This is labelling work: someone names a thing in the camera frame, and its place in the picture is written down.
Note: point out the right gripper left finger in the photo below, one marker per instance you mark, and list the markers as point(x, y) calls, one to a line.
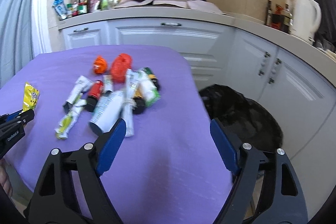
point(54, 199)

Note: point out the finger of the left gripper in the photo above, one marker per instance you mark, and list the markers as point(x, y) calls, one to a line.
point(21, 116)

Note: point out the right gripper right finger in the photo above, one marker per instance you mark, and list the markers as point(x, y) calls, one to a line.
point(281, 199)

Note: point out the yellow snack bag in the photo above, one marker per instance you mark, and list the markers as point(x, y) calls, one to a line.
point(30, 98)

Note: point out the yellow white wrapper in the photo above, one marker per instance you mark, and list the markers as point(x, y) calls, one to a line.
point(69, 120)

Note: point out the large white tube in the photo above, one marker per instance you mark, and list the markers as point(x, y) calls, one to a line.
point(107, 112)

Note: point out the white wrapper strip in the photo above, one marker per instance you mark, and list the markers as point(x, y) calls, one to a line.
point(131, 84)

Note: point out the black trash bag bin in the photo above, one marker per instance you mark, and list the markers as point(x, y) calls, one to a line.
point(243, 116)

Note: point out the white kitchen cabinets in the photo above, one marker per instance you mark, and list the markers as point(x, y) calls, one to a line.
point(294, 81)

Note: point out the white folded wrapper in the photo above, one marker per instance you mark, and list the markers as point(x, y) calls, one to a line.
point(82, 85)

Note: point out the red tube black cap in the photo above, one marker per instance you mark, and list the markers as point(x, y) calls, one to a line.
point(94, 95)

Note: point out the grey curtain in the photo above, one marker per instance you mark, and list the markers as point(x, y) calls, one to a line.
point(16, 37)

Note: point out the small orange plastic bag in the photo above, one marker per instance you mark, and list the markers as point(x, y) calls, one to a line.
point(100, 65)

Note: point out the small white green tube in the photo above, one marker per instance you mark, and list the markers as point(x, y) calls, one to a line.
point(108, 84)

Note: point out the large red-orange plastic bag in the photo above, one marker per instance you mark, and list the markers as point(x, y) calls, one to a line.
point(119, 67)

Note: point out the gold tube black cap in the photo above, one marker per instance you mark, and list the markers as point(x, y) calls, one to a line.
point(139, 103)

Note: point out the blue white snack pack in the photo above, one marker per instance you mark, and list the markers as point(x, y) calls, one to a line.
point(60, 8)

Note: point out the purple table cloth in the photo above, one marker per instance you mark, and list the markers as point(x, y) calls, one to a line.
point(169, 171)

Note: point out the red lid jar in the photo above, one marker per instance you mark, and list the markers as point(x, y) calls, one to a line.
point(82, 8)

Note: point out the white green package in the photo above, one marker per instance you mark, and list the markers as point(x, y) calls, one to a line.
point(148, 90)

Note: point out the green black-capped tube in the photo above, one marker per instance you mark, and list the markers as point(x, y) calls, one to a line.
point(152, 77)

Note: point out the green bottle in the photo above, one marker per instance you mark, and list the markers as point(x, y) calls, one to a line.
point(104, 4)

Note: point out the dark sauce bottle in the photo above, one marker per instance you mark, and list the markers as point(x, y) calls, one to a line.
point(286, 19)

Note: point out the white electric kettle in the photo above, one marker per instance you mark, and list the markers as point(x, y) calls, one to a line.
point(306, 20)

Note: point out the white cloth on counter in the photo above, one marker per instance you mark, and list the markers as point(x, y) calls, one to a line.
point(193, 5)

